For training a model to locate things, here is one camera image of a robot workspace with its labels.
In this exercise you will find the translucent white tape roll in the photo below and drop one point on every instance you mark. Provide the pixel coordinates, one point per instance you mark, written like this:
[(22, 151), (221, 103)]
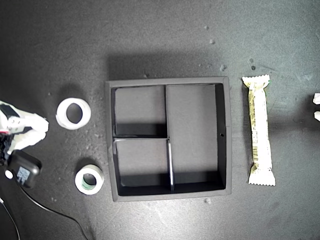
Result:
[(61, 117)]

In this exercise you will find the snack bar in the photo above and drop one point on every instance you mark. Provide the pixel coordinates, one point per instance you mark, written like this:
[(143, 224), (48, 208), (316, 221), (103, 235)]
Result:
[(260, 130)]

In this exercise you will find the white tape roll green core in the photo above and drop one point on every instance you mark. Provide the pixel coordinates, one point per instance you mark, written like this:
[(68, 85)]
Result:
[(81, 185)]

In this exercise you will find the black tray with wells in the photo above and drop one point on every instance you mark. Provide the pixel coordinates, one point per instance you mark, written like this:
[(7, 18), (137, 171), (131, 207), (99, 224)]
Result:
[(192, 130)]

